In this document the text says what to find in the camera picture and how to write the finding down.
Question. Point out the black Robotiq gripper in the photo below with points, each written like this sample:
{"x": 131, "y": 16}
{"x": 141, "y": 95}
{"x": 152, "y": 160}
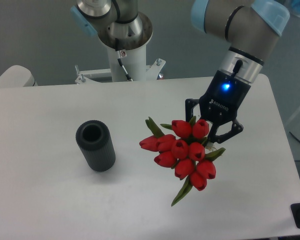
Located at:
{"x": 219, "y": 105}

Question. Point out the white chair back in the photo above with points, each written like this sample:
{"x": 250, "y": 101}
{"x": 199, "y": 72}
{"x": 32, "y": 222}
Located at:
{"x": 17, "y": 77}

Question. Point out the dark grey ribbed vase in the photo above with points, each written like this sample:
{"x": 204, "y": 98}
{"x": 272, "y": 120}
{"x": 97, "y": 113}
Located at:
{"x": 94, "y": 140}

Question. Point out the white metal base frame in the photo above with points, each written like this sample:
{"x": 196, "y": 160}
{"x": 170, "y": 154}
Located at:
{"x": 151, "y": 72}

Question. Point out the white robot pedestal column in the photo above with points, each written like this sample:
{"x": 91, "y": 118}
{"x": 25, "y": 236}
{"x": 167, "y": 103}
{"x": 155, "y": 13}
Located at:
{"x": 133, "y": 60}

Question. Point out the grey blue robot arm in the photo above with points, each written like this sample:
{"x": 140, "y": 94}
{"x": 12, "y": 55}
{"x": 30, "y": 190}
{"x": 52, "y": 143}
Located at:
{"x": 252, "y": 27}

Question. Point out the red tulip bouquet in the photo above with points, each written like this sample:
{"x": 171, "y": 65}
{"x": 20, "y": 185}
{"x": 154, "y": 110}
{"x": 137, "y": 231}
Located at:
{"x": 185, "y": 151}

